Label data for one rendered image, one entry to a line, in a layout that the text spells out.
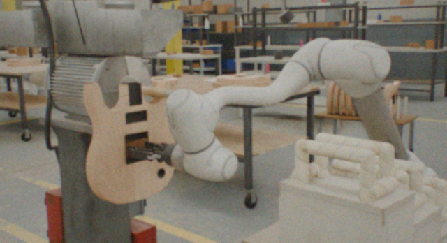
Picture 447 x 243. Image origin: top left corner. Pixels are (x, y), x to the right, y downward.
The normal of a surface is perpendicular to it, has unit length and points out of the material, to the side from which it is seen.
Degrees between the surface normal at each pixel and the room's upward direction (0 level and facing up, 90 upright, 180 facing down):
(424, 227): 90
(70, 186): 90
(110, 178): 89
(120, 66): 82
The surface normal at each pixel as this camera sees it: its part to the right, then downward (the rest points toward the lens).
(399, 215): 0.72, 0.11
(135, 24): -0.67, 0.15
